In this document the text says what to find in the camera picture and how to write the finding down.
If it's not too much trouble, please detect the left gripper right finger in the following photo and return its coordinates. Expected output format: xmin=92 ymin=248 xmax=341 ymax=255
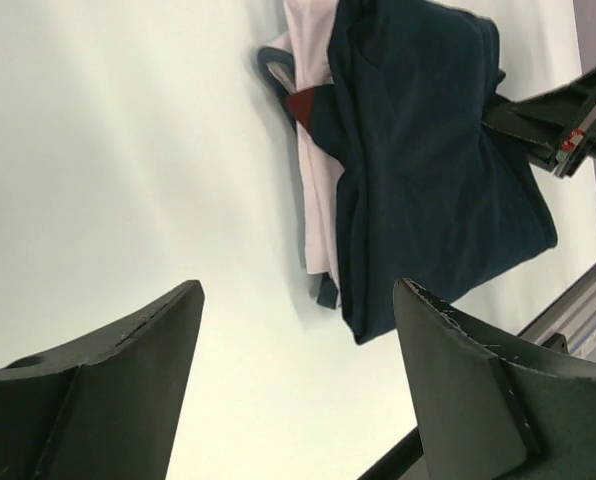
xmin=393 ymin=279 xmax=596 ymax=479

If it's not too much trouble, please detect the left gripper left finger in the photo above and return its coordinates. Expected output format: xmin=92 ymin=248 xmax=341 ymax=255
xmin=0 ymin=280 xmax=204 ymax=479

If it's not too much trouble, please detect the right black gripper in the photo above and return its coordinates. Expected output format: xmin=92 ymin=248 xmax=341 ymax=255
xmin=483 ymin=66 xmax=596 ymax=178

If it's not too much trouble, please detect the navy tank top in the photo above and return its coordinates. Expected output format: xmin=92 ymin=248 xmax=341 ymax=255
xmin=288 ymin=1 xmax=557 ymax=344

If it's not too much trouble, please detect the white tank top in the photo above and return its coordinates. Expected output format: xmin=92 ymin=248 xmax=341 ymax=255
xmin=255 ymin=0 xmax=349 ymax=309

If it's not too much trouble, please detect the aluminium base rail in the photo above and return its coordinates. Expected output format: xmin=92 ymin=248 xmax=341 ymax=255
xmin=519 ymin=263 xmax=596 ymax=354

